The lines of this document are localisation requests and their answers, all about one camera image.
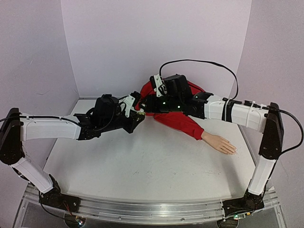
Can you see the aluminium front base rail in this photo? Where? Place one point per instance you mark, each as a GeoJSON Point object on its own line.
{"type": "Point", "coordinates": [62, 211]}

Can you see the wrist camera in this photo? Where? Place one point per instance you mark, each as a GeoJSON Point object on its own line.
{"type": "Point", "coordinates": [171, 86]}
{"type": "Point", "coordinates": [108, 106]}

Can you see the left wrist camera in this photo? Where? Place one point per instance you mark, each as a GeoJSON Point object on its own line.
{"type": "Point", "coordinates": [108, 106]}

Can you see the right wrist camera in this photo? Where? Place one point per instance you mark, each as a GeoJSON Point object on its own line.
{"type": "Point", "coordinates": [171, 86]}

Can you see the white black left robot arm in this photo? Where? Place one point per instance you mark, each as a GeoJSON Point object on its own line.
{"type": "Point", "coordinates": [18, 128]}

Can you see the red black sports jacket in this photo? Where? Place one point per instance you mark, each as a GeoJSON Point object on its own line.
{"type": "Point", "coordinates": [175, 120]}

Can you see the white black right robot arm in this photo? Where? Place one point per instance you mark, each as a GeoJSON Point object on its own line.
{"type": "Point", "coordinates": [264, 119]}

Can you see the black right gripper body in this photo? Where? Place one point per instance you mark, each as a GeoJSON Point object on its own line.
{"type": "Point", "coordinates": [147, 104]}

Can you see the mannequin hand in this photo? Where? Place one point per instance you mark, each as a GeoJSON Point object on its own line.
{"type": "Point", "coordinates": [218, 143]}

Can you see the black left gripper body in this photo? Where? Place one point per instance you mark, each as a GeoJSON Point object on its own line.
{"type": "Point", "coordinates": [129, 128]}

